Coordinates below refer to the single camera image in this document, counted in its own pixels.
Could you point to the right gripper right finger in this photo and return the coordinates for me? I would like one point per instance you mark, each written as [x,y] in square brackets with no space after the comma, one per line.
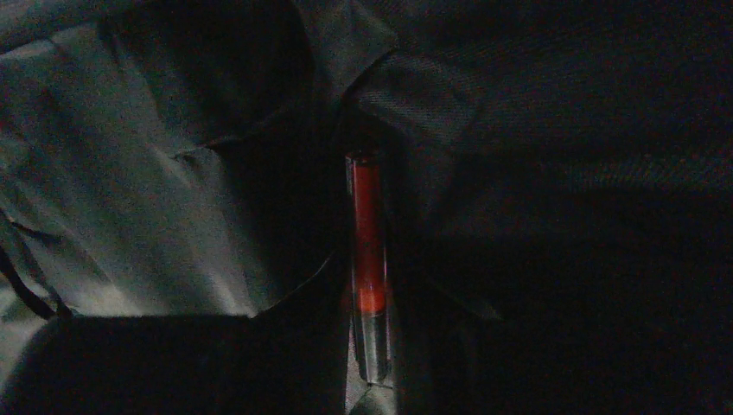
[660,343]

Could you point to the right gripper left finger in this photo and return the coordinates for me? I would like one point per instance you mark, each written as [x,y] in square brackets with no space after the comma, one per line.
[289,359]

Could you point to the red cylindrical tube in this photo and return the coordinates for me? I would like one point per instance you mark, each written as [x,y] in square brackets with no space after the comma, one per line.
[368,267]

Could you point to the black ribbed hard-shell suitcase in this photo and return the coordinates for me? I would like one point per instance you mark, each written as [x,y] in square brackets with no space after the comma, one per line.
[188,158]

